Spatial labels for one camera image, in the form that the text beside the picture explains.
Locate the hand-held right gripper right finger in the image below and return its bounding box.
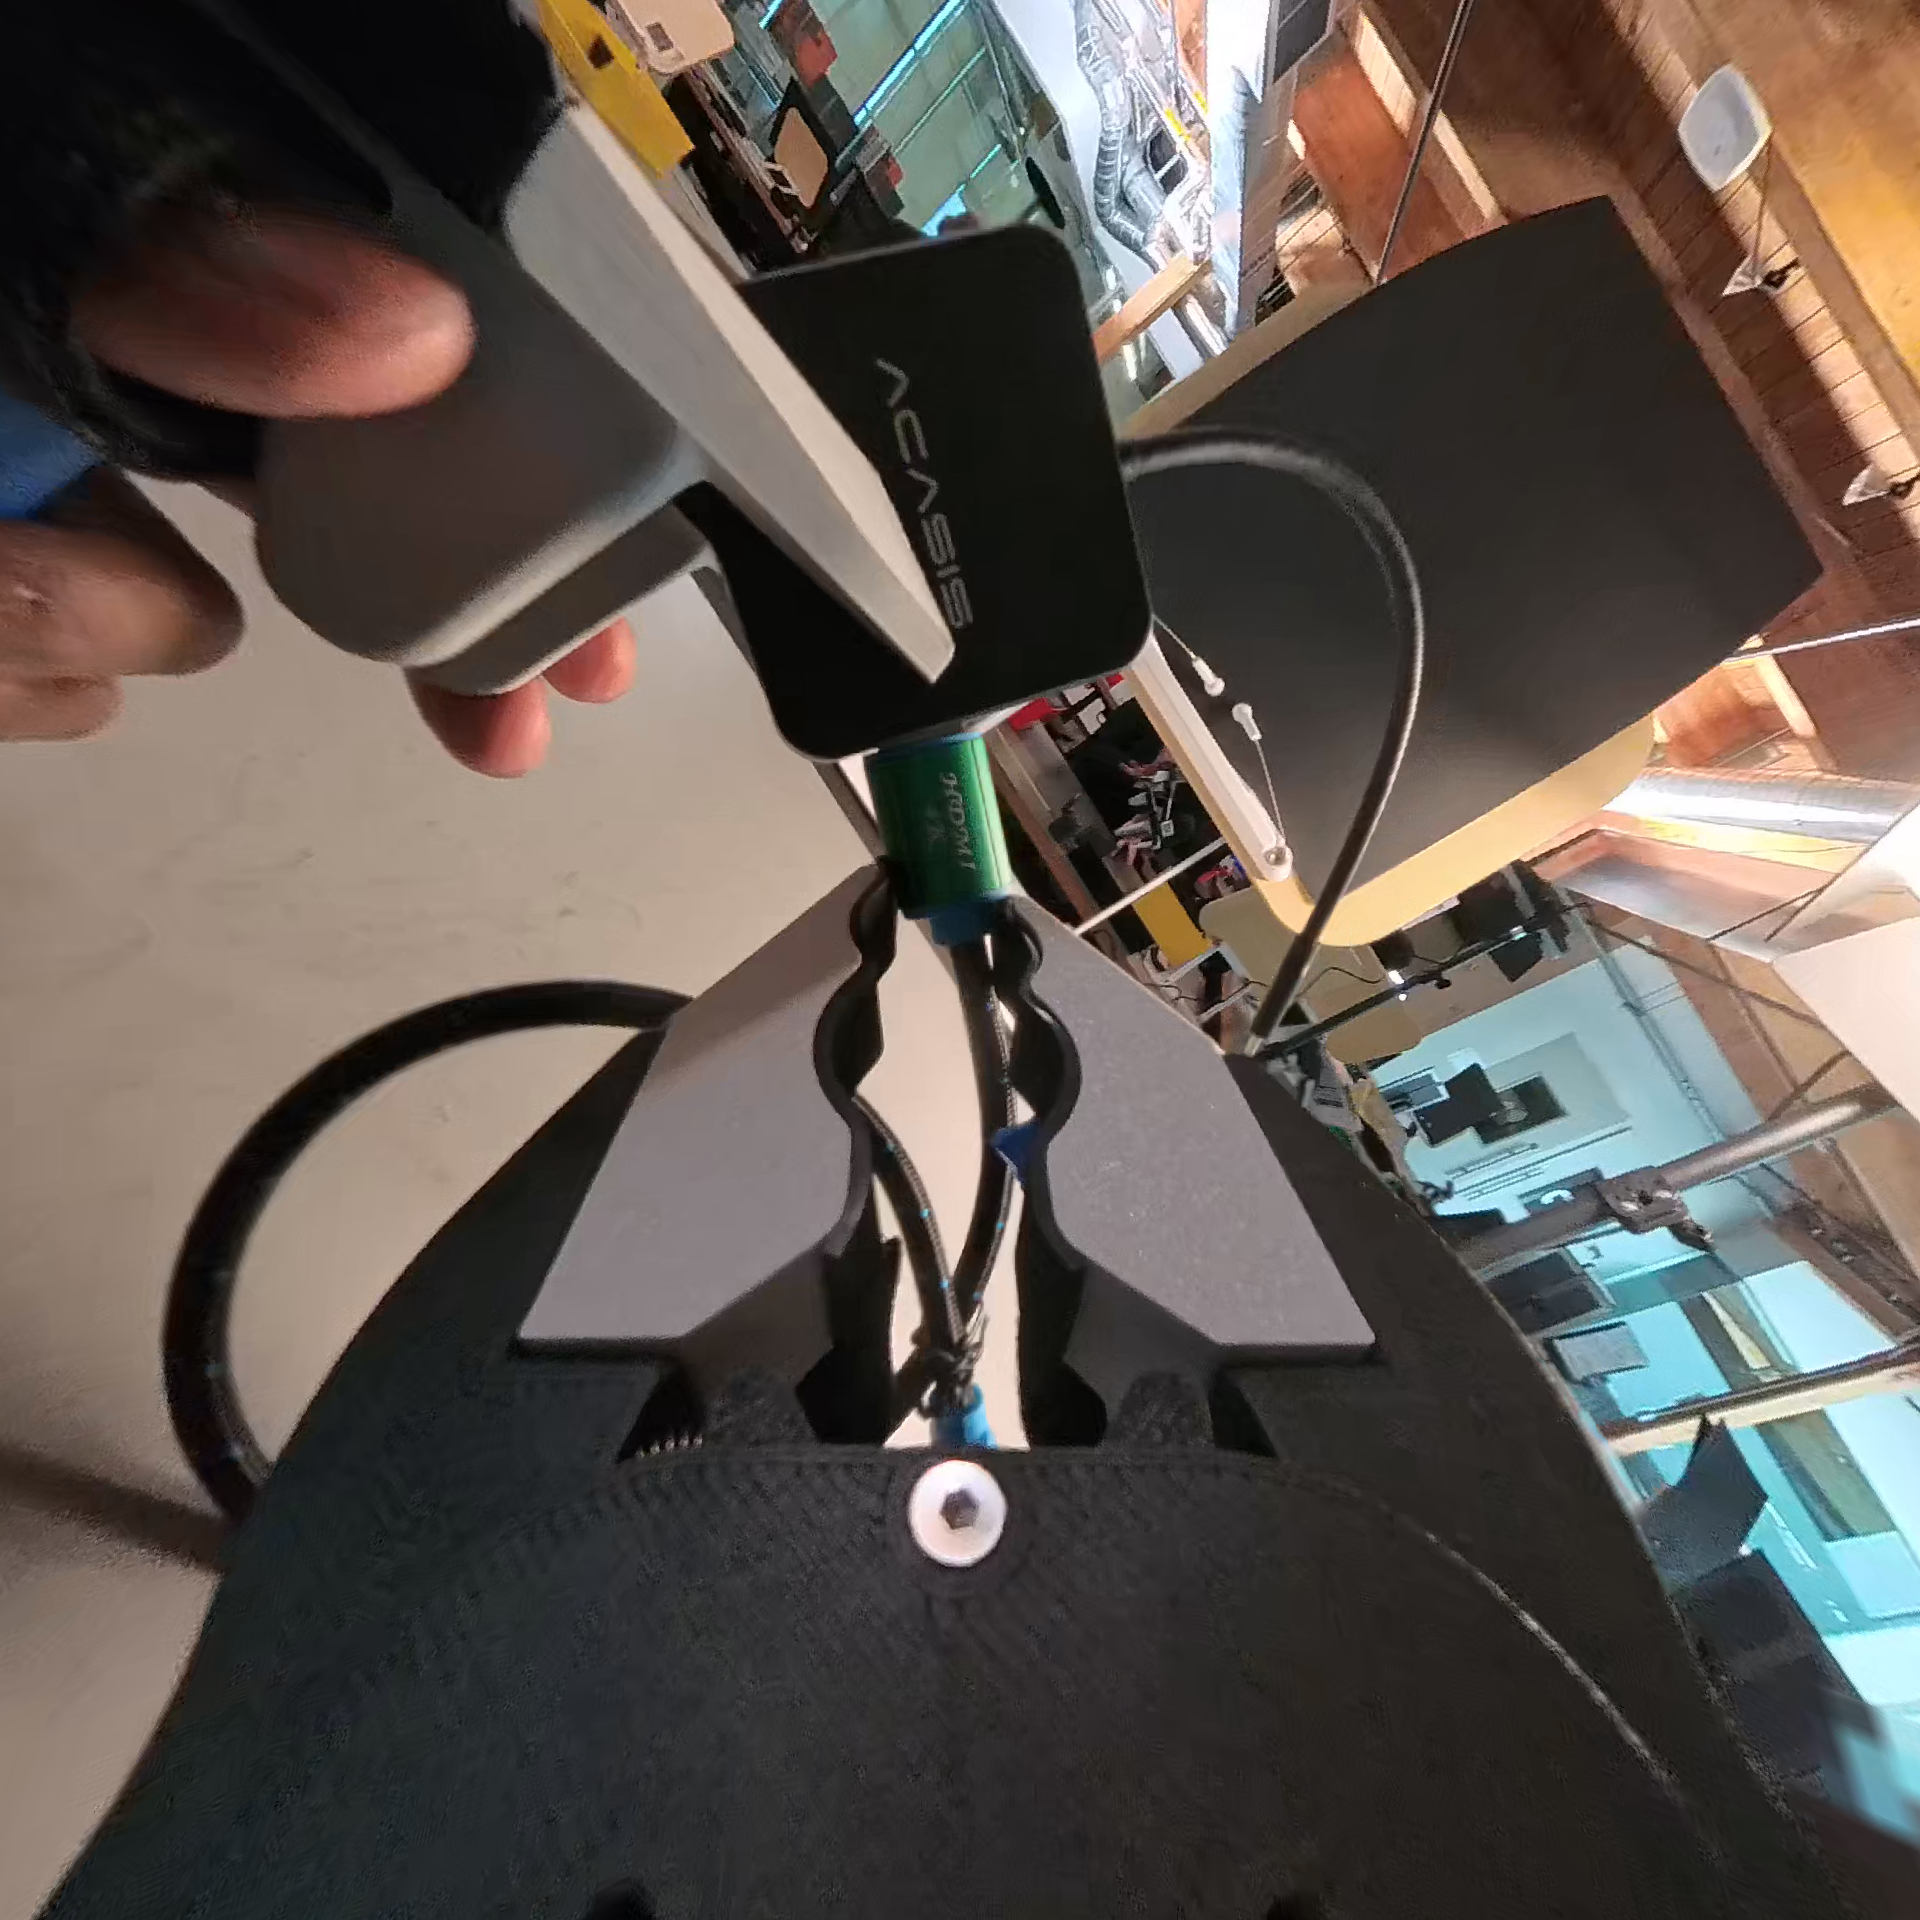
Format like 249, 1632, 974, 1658
991, 897, 1376, 1384

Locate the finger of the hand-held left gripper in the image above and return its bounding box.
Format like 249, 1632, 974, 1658
247, 106, 961, 699

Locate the person's left hand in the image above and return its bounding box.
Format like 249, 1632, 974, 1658
0, 221, 642, 785

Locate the white light panel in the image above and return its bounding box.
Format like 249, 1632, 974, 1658
1769, 884, 1920, 1113

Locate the green plug braided hdmi cable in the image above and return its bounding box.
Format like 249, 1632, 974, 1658
162, 732, 1009, 1521

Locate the beige rounded divider panel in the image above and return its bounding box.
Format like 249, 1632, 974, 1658
1199, 884, 1425, 1068

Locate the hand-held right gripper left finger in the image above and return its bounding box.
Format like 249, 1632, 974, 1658
514, 867, 903, 1384

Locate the black usb hub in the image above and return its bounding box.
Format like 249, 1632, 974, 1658
674, 221, 1157, 761

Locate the silver ventilation duct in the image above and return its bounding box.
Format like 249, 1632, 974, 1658
1626, 765, 1920, 849

